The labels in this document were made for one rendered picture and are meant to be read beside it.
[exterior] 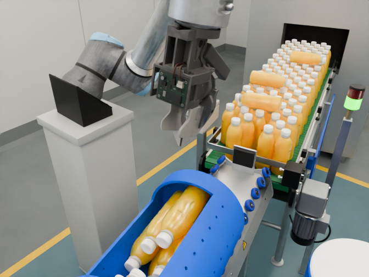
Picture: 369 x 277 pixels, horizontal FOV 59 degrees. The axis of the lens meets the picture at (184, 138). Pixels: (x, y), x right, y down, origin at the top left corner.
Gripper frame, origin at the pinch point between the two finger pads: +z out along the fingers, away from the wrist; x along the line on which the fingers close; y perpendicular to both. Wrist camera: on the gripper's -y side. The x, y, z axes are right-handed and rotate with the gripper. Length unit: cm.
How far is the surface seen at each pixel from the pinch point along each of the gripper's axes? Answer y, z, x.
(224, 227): -17.7, 29.3, 6.1
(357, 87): -110, 5, 17
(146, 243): -6.0, 36.6, -9.0
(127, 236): -7.7, 40.7, -17.0
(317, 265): -33, 39, 30
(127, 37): -273, 56, -261
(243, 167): -74, 44, -10
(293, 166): -80, 37, 8
